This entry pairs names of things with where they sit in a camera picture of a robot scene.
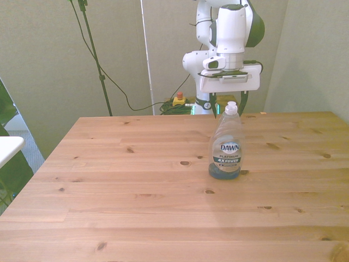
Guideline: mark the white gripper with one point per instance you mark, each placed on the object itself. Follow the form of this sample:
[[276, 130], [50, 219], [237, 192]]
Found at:
[[231, 82]]

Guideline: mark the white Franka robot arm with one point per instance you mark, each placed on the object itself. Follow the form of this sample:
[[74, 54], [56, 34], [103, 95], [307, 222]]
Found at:
[[230, 30]]

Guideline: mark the clear Dawn dish soap bottle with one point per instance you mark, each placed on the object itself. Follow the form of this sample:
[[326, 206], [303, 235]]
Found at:
[[226, 144]]

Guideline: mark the yellow emergency stop box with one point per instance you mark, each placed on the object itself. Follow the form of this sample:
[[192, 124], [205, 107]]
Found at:
[[180, 100]]

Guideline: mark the white vertical pole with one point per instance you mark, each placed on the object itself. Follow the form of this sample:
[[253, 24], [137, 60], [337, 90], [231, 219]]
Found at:
[[147, 57]]

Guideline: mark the white side table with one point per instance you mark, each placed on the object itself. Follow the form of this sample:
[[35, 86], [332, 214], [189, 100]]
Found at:
[[8, 148]]

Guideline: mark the black camera stand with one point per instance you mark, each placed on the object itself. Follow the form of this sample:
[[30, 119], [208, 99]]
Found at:
[[94, 54]]

